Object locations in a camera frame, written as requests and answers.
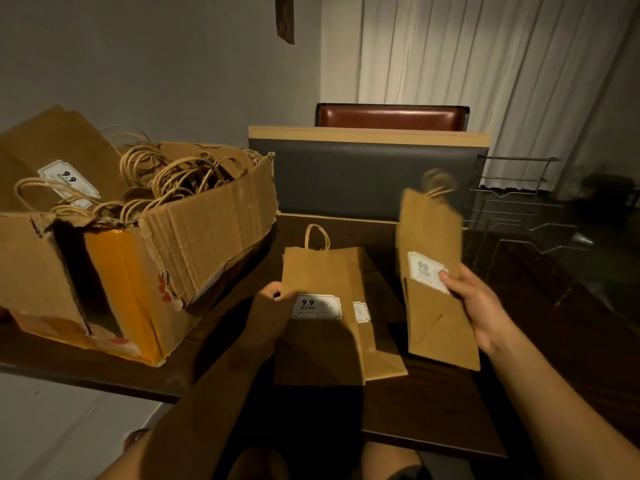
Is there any person's right hand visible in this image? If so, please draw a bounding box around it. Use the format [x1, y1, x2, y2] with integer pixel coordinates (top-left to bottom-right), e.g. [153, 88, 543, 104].
[438, 265, 519, 358]

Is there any person's left hand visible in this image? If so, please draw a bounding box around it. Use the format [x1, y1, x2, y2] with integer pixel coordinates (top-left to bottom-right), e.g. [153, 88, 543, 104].
[240, 281, 299, 358]

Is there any brown paper bag twisted handle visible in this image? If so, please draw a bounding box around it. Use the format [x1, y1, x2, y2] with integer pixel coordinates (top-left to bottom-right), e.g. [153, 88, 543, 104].
[396, 169, 482, 372]

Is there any brown paper bag white label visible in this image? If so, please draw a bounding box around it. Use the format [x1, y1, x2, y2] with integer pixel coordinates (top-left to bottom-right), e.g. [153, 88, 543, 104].
[273, 224, 369, 387]
[348, 247, 409, 383]

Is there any person's right forearm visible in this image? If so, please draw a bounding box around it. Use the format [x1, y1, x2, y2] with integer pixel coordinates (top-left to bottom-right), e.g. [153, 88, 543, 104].
[486, 327, 640, 480]

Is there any person's left forearm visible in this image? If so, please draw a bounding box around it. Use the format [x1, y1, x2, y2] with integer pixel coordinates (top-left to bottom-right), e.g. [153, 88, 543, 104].
[97, 340, 282, 480]

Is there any torn cardboard box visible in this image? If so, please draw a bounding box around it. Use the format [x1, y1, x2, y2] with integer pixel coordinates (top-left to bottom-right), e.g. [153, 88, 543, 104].
[0, 141, 279, 368]

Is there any grey bench back wooden trim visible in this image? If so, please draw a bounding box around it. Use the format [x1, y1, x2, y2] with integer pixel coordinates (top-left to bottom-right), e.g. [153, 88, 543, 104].
[248, 125, 492, 226]

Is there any person's left leg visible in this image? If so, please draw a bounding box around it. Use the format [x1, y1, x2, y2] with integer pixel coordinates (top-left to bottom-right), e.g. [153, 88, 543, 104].
[226, 444, 292, 480]

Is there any brown leather chair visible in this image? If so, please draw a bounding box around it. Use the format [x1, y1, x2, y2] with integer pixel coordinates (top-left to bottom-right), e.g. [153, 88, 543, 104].
[314, 103, 471, 132]

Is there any dark chair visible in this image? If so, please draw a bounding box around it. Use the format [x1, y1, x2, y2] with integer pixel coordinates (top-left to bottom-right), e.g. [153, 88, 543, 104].
[577, 172, 640, 223]

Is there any white curtain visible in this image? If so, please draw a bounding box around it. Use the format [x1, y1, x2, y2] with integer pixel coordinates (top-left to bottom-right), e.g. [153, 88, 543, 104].
[357, 0, 640, 196]

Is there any dark hanging strip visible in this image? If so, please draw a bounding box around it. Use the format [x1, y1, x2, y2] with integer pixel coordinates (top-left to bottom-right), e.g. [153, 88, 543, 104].
[274, 0, 296, 46]

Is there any metal wire rack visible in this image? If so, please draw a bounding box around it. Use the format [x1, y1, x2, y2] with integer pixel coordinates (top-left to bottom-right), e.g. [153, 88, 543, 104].
[462, 155, 597, 296]

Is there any pile of handled paper bags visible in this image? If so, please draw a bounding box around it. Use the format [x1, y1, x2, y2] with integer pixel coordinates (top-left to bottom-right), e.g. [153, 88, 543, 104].
[0, 105, 264, 224]

